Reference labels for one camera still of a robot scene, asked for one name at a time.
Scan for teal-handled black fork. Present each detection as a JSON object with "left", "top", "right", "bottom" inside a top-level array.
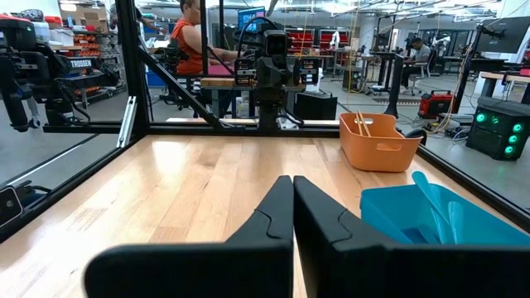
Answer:
[{"left": 412, "top": 171, "right": 455, "bottom": 245}]

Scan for black table-level camera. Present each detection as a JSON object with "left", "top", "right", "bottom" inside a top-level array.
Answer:
[{"left": 0, "top": 185, "right": 24, "bottom": 228}]

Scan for blue plastic bin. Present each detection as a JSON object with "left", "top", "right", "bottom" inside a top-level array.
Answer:
[{"left": 359, "top": 183, "right": 530, "bottom": 248}]

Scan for orange plastic bin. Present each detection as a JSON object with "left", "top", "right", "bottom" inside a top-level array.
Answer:
[{"left": 338, "top": 112, "right": 423, "bottom": 174}]

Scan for black aluminium table frame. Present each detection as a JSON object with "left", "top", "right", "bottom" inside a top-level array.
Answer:
[{"left": 0, "top": 0, "right": 530, "bottom": 245}]

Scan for black computer tower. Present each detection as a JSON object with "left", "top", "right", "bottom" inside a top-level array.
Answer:
[{"left": 294, "top": 90, "right": 339, "bottom": 121}]

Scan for blue-screen monitor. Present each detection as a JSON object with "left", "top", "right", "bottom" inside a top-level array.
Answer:
[{"left": 238, "top": 6, "right": 266, "bottom": 32}]

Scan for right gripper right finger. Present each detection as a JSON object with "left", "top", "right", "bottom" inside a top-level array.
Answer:
[{"left": 292, "top": 175, "right": 530, "bottom": 298}]

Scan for person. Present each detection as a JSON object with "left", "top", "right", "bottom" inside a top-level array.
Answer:
[
  {"left": 171, "top": 0, "right": 249, "bottom": 75},
  {"left": 399, "top": 36, "right": 434, "bottom": 90}
]

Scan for silver frame bracket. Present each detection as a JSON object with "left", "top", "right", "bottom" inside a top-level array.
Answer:
[{"left": 117, "top": 95, "right": 137, "bottom": 149}]

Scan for red black power box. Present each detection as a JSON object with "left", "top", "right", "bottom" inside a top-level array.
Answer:
[{"left": 417, "top": 89, "right": 455, "bottom": 120}]

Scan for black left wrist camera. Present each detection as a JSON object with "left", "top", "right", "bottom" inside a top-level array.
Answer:
[{"left": 263, "top": 29, "right": 289, "bottom": 57}]

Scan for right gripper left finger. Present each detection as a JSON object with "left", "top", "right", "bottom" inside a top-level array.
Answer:
[{"left": 84, "top": 175, "right": 295, "bottom": 298}]

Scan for black computer green lights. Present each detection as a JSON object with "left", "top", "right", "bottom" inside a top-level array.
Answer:
[{"left": 465, "top": 97, "right": 530, "bottom": 161}]

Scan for large black wall monitor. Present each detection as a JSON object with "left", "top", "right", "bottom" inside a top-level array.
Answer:
[{"left": 475, "top": 16, "right": 530, "bottom": 55}]

